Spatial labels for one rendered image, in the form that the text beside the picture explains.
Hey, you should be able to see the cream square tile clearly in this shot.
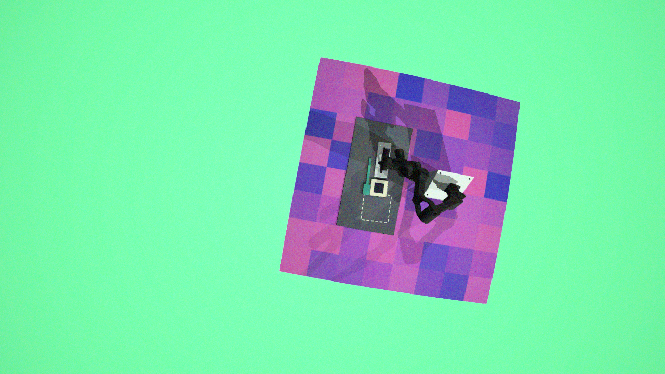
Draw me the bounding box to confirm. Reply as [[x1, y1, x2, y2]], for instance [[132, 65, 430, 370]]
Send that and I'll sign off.
[[370, 179, 388, 197]]

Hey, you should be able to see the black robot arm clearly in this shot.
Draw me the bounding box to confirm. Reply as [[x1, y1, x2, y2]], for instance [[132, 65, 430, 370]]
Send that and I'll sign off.
[[394, 149, 466, 224]]

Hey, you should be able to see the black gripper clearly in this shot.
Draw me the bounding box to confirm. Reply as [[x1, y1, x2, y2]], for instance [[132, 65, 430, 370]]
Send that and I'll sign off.
[[378, 156, 405, 171]]

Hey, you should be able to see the dark grey flat mat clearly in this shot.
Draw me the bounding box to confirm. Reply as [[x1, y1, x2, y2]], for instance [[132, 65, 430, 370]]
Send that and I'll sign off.
[[337, 118, 413, 235]]

